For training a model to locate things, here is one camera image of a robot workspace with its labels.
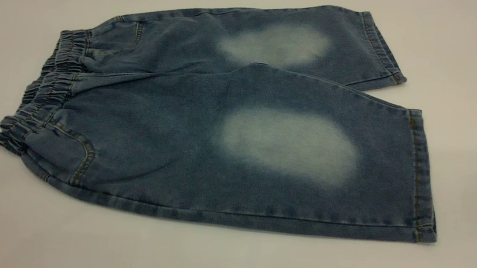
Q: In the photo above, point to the blue denim shorts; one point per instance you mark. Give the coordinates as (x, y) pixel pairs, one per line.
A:
(184, 146)

